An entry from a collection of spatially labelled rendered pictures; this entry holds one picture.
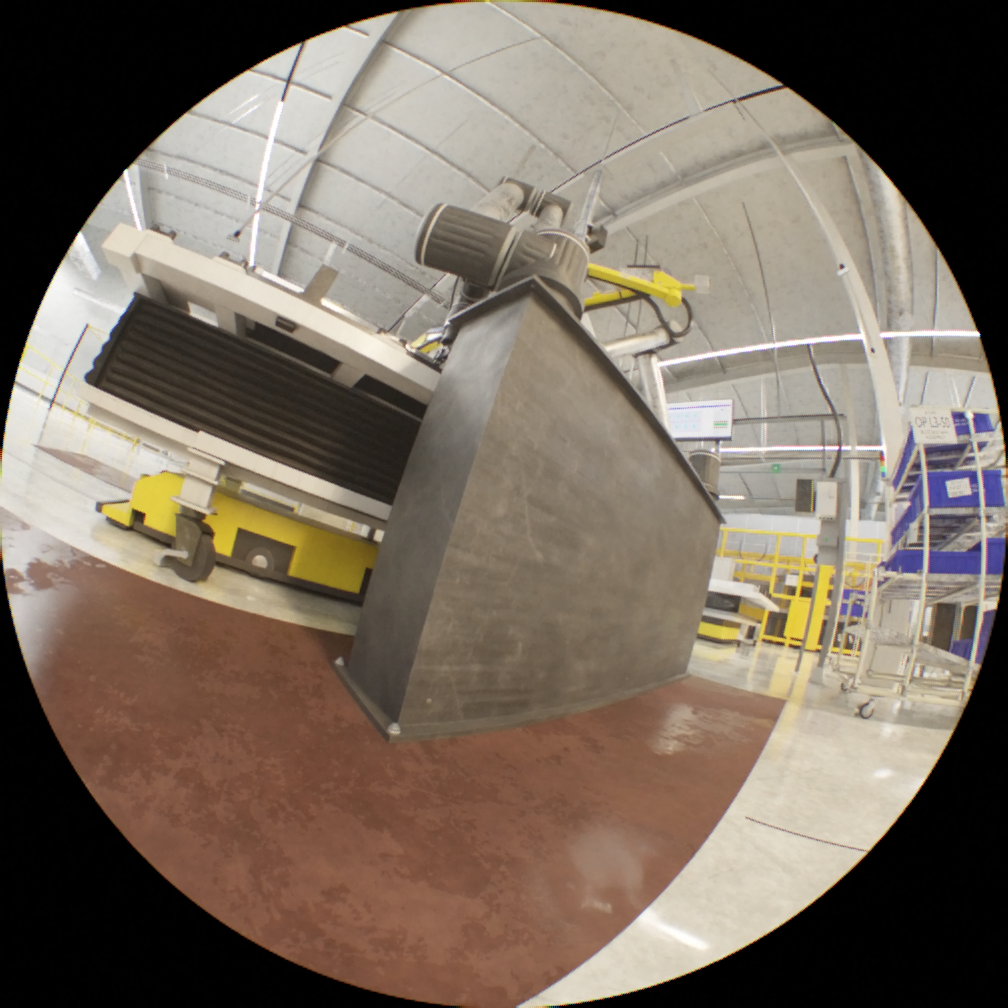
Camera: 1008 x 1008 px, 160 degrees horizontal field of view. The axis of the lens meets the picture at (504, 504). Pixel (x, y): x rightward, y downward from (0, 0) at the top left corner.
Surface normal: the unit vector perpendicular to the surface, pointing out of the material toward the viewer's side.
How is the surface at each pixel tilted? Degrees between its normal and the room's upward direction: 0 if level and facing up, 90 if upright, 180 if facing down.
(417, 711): 90
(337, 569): 90
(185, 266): 90
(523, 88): 176
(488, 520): 90
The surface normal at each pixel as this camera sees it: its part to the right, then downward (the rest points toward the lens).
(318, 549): 0.61, 0.04
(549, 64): -0.23, 0.95
